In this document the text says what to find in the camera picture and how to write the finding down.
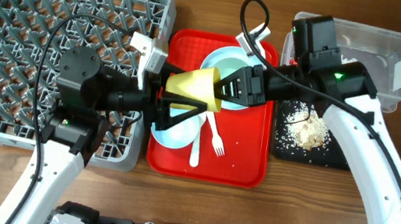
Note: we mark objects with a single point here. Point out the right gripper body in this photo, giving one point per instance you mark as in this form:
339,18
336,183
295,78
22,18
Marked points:
264,86

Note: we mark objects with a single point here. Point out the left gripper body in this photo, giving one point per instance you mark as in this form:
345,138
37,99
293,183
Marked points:
145,100

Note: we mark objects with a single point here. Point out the yellow plastic cup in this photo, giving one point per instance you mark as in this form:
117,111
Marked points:
197,85

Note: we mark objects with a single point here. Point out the rice and food scraps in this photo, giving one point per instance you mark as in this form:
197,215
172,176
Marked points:
302,128

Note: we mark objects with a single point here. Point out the green bowl with food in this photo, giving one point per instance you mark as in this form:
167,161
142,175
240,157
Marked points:
226,66

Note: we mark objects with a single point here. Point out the white paper napkin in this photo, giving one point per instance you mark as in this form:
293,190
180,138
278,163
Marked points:
346,60

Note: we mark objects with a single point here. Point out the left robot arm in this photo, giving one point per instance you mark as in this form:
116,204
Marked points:
76,125

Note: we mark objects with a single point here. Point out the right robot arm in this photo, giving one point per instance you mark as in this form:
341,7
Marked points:
346,99

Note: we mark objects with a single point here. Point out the black rectangular waste tray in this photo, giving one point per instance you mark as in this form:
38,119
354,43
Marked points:
331,156

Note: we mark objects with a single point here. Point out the clear plastic waste bin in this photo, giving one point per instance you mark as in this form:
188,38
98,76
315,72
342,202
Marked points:
379,50

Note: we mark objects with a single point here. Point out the grey plastic dishwasher rack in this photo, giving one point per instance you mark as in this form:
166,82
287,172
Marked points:
34,34

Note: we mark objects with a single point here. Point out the light blue round plate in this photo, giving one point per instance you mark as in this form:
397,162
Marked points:
225,52

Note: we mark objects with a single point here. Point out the white plastic spoon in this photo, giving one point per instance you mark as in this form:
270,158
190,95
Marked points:
194,156

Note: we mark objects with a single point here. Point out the red plastic serving tray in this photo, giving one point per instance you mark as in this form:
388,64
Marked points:
245,132

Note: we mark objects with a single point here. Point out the white plastic fork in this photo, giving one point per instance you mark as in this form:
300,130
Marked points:
217,141

